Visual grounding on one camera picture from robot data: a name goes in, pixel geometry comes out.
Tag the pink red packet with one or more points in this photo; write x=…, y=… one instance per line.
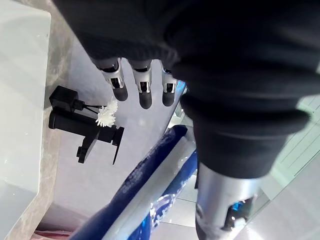
x=53, y=235

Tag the black faucet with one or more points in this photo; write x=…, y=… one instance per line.
x=71, y=123

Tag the black diffuser with white flower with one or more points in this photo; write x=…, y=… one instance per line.
x=63, y=98

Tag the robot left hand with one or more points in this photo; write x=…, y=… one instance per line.
x=225, y=75

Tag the white sink basin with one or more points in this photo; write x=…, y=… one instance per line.
x=20, y=100

